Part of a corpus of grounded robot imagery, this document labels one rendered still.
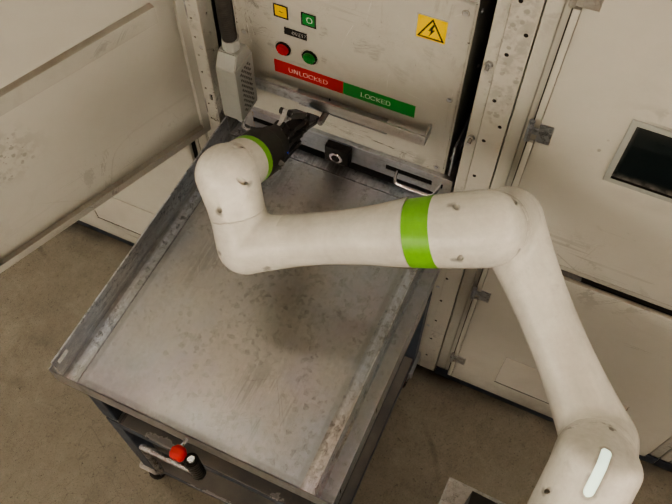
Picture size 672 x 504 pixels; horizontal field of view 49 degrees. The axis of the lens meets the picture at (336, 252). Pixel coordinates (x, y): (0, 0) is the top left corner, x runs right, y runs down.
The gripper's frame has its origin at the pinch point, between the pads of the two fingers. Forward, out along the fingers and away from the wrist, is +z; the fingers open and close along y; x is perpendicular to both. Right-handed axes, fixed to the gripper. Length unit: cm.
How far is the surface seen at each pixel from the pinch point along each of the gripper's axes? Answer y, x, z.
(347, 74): -12.0, 6.1, 1.3
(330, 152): 8.9, 3.8, 9.5
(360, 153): 7.4, 10.2, 11.2
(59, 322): 105, -79, 23
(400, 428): 99, 37, 35
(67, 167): 19, -43, -22
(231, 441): 47, 14, -45
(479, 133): -10.6, 35.6, -2.9
